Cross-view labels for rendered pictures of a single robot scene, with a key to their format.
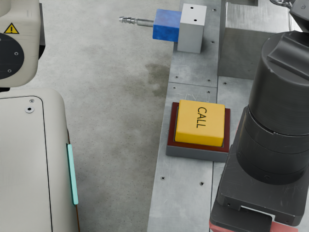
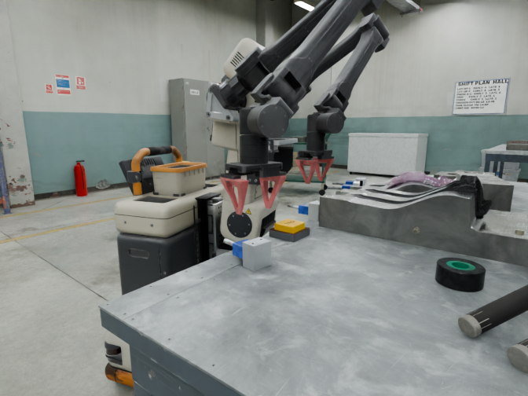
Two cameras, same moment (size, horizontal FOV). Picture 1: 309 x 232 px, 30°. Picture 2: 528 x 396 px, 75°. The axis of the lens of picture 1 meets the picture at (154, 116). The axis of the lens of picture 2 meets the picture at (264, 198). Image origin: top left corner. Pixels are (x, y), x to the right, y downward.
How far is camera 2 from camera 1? 0.62 m
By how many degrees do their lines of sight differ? 45
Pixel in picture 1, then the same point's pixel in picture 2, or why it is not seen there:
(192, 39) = (313, 212)
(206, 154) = (284, 236)
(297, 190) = (251, 165)
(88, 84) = not seen: hidden behind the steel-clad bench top
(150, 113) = not seen: hidden behind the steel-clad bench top
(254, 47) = (333, 208)
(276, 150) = (242, 144)
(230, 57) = (323, 214)
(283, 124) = (242, 130)
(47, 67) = not seen: hidden behind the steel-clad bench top
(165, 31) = (302, 208)
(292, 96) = (242, 115)
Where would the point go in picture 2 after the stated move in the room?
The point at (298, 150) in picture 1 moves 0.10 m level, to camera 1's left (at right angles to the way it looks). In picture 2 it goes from (249, 143) to (210, 141)
